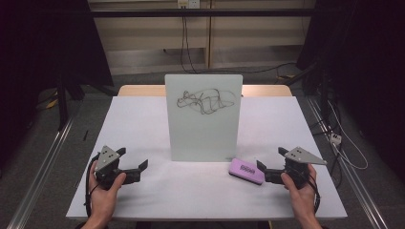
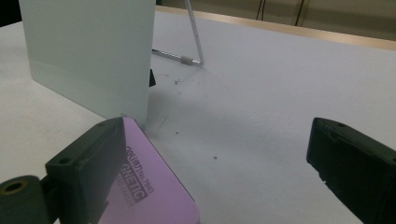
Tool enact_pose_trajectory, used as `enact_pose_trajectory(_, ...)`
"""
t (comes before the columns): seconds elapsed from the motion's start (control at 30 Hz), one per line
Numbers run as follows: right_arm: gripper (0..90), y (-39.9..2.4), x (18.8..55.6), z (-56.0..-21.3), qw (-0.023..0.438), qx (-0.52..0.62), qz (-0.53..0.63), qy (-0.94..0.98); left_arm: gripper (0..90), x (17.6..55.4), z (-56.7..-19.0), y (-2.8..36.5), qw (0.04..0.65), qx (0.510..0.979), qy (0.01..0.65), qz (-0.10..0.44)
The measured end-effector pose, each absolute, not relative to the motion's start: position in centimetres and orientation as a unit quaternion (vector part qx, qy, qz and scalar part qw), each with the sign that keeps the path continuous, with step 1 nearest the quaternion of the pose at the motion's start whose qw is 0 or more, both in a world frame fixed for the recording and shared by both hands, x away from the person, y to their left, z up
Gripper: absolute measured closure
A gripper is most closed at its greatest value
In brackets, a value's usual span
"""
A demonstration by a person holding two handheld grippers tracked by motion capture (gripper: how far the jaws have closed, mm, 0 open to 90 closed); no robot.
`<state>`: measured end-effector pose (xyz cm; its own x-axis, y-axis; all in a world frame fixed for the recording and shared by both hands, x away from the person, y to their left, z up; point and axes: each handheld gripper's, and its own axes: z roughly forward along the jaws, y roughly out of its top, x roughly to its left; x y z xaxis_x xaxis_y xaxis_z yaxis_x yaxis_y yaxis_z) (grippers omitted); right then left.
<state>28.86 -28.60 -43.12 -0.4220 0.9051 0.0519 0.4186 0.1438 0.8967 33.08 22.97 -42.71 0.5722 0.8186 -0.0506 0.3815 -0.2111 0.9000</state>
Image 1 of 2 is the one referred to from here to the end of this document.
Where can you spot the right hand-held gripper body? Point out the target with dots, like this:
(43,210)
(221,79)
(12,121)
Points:
(299,165)

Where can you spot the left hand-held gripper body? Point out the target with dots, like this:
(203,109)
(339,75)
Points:
(106,157)

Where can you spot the purple whiteboard eraser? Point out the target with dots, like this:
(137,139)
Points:
(246,171)

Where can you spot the white whiteboard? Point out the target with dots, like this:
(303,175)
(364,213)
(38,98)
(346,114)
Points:
(203,127)

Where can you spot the person's right hand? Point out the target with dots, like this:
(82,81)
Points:
(301,197)

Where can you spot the person's left hand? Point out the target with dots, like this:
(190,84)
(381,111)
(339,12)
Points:
(103,198)

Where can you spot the small black stick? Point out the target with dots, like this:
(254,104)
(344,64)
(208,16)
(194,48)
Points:
(85,135)

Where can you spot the white table cover sheet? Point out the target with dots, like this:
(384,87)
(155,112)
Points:
(153,133)

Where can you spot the black metal stand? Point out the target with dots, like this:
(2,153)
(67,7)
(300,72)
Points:
(62,105)
(323,95)

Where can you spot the black curtain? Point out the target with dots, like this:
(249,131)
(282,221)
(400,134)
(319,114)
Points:
(372,63)
(38,47)

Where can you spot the black horizontal bar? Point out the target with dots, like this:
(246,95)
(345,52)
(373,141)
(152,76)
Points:
(143,12)

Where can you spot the aluminium floor rail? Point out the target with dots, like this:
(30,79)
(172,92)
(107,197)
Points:
(353,181)
(38,178)

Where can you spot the white wall outlet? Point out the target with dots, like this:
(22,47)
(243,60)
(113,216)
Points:
(189,3)

